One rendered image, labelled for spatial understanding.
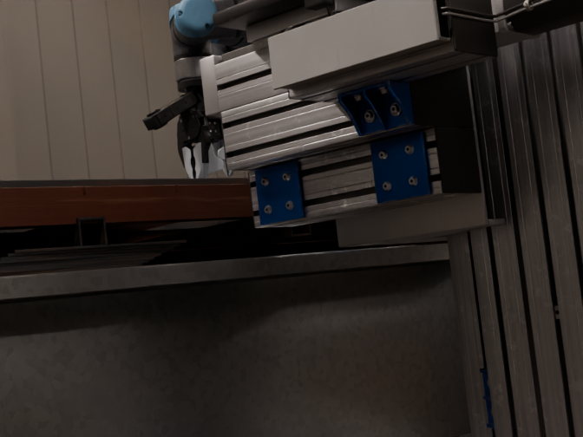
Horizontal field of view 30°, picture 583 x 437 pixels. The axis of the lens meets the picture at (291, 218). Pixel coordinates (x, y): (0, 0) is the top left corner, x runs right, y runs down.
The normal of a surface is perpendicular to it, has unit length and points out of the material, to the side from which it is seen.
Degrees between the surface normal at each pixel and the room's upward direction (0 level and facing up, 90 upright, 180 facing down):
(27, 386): 90
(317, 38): 90
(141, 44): 90
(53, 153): 90
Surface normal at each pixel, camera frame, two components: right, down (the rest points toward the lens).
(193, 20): 0.17, -0.10
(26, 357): 0.66, -0.13
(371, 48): -0.69, 0.02
